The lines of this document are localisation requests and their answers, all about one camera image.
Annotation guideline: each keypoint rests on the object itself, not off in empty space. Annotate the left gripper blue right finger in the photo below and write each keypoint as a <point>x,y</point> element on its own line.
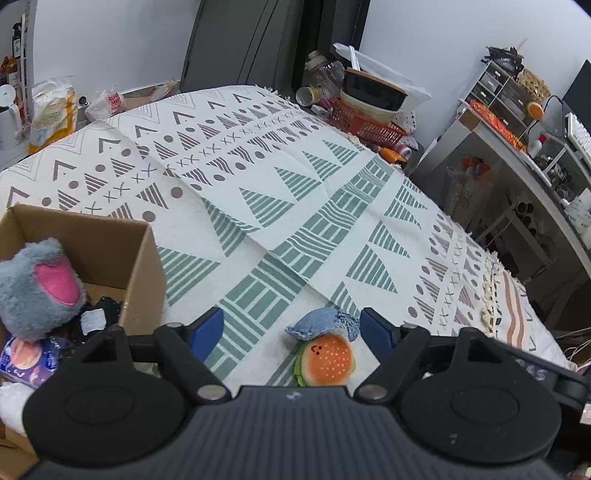
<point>399,351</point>

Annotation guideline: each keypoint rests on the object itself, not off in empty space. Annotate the white soft item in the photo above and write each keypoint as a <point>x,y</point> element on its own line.
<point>13,397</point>

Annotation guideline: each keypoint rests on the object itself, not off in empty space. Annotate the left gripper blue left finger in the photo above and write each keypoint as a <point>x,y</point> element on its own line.
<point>182,350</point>

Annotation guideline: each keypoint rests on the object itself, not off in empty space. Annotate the yellow white bag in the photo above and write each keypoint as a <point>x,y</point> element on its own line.
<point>54,112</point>

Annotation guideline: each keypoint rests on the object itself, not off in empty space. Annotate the white keyboard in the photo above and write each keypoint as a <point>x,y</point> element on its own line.
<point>578,135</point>

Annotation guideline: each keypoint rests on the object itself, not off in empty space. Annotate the patterned cream green blanket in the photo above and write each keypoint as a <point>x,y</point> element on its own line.
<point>267,212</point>

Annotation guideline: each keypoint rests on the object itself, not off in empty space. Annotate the small drawer organizer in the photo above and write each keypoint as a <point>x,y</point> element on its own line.
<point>502,95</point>

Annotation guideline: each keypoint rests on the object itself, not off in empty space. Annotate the orange burger plush toy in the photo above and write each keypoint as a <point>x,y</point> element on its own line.
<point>326,354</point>

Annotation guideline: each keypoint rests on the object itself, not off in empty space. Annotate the white plastic bag red print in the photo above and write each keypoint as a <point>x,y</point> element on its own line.
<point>108,104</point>

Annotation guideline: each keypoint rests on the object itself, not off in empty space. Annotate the black soft pouch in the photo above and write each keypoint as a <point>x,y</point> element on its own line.
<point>93,319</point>

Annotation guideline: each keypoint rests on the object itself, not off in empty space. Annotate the red plastic basket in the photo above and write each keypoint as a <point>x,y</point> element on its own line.
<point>348,120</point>

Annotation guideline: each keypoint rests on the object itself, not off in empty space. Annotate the brown cardboard box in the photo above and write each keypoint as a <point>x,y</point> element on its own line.
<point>112,257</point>

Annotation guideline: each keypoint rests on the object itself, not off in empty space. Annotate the white electric kettle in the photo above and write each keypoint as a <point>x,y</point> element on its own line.
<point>10,120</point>

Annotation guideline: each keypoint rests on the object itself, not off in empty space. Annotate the grey desk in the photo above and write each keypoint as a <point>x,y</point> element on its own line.
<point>471,124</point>

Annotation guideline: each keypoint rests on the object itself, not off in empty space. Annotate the black monitor on desk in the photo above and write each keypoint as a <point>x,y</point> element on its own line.
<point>578,97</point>

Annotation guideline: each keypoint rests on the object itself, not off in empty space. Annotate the grey pink plush toy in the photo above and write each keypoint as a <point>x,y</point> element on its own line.
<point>40,291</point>

